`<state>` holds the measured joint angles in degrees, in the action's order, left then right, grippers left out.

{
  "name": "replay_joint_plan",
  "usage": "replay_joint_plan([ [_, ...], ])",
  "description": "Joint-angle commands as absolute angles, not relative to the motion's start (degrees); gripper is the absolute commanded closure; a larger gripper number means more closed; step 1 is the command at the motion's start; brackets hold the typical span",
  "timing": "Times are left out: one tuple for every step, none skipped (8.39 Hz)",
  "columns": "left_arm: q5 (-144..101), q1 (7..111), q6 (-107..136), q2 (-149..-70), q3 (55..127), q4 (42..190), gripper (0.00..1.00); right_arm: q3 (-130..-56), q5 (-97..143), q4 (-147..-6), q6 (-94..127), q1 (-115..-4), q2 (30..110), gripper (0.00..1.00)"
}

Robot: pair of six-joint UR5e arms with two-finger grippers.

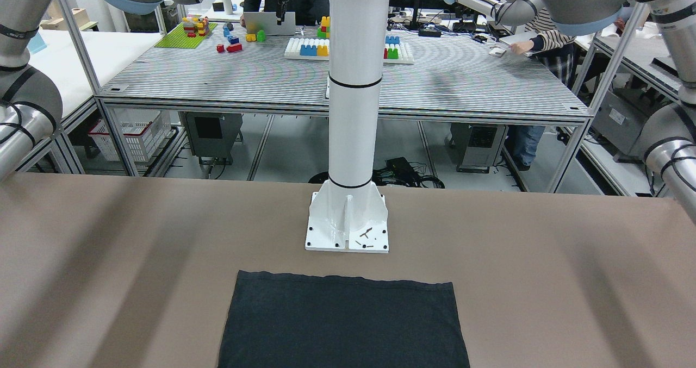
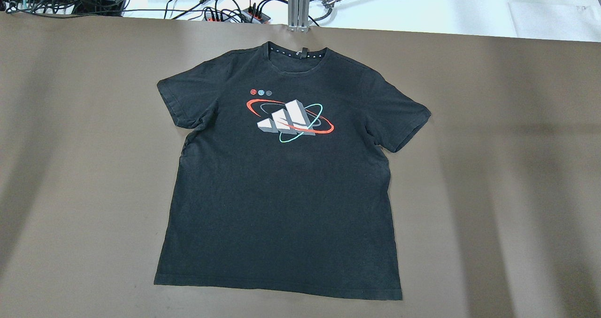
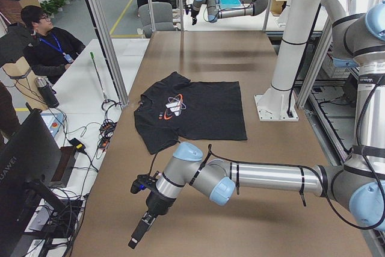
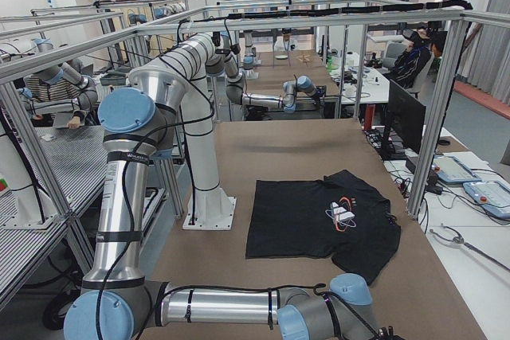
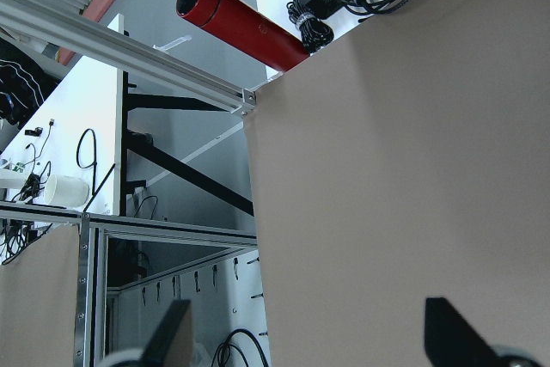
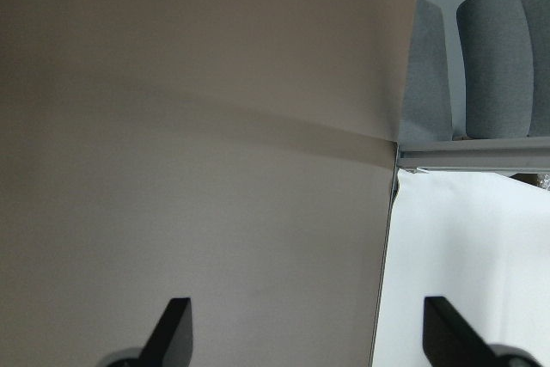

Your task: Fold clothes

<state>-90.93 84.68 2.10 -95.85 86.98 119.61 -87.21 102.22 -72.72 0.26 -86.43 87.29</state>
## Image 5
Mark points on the red thermos bottle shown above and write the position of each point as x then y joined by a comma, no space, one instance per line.
247,30

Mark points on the aluminium frame rail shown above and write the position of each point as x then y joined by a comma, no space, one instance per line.
89,38

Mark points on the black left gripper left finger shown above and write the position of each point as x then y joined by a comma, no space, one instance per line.
172,342

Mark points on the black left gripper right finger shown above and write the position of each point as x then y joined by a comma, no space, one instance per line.
449,340

